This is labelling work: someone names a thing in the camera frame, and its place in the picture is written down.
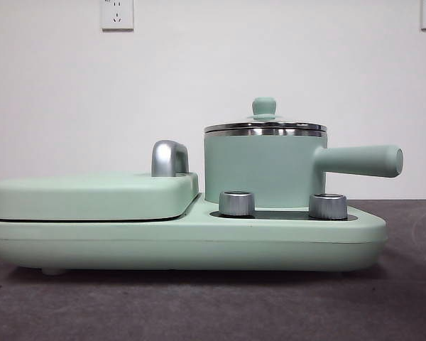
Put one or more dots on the glass pot lid green knob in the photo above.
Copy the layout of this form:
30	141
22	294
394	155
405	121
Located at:
265	106

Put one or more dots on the chrome control knob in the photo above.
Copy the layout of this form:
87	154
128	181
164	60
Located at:
236	204
327	206

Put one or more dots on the mint green breakfast machine base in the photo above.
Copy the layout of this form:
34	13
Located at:
184	245

